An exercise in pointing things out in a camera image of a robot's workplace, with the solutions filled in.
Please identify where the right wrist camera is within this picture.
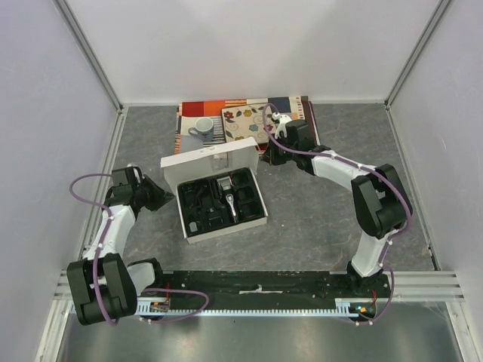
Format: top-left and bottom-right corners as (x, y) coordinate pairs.
(271, 112), (292, 139)

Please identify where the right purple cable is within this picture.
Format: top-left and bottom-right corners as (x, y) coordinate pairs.
(262, 102), (414, 327)

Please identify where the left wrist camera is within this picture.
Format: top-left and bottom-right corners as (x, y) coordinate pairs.
(127, 164), (143, 179)

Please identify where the white hair clipper kit box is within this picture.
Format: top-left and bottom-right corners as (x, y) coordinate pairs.
(160, 137), (268, 244)

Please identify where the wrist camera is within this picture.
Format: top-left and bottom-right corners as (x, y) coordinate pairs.
(127, 164), (143, 179)
(271, 112), (292, 139)

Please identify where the floral square plate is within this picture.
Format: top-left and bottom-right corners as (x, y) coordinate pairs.
(221, 103), (269, 145)

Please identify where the grey cable duct rail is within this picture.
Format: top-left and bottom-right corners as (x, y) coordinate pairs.
(135, 299), (377, 318)

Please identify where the striped grey mug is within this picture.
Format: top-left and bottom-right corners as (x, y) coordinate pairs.
(188, 117), (214, 143)

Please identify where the patchwork orange cloth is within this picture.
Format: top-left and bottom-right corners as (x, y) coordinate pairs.
(174, 96), (319, 154)

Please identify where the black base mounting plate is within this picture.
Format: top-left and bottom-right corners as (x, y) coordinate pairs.
(152, 271), (390, 308)

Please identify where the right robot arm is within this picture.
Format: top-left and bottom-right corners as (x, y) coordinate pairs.
(263, 115), (413, 297)

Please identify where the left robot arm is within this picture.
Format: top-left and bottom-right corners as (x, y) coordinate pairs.
(66, 165), (174, 326)

